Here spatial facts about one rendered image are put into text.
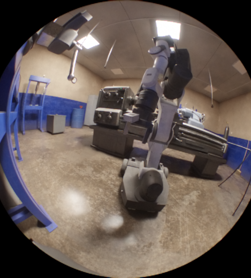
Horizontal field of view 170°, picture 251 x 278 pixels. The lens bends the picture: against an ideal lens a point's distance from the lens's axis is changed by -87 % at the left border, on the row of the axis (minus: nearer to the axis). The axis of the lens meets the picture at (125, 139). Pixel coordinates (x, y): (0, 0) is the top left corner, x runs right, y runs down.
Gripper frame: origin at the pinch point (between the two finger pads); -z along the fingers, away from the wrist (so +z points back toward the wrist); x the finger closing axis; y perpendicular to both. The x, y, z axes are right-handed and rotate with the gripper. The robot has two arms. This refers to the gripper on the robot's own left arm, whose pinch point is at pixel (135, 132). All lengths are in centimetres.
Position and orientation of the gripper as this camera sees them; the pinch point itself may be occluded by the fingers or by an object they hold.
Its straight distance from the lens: 35.9
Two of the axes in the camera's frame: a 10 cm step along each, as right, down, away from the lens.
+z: 3.6, -9.2, -1.4
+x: -7.1, -3.7, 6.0
